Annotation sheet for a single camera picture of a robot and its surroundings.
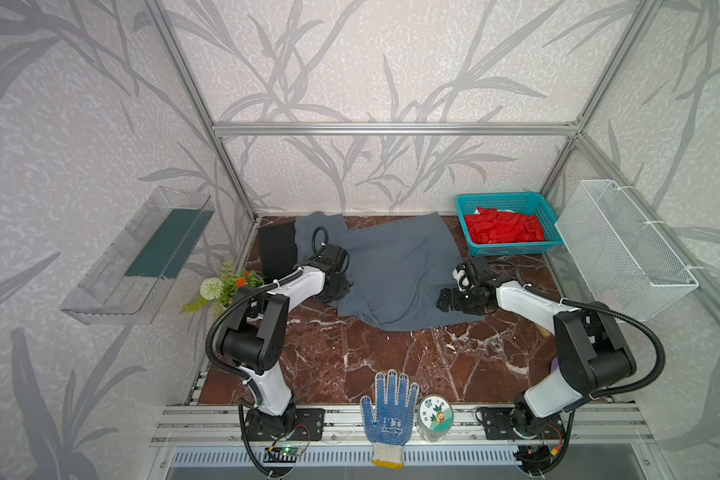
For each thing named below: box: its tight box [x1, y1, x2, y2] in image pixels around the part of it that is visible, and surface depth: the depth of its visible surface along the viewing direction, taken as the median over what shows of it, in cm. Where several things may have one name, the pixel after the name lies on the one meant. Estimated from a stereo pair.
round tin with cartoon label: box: [417, 394, 454, 442], surface depth 69 cm
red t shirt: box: [464, 207, 545, 244], surface depth 111 cm
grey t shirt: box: [294, 211, 484, 331], surface depth 101 cm
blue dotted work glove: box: [360, 370, 419, 470], surface depth 76 cm
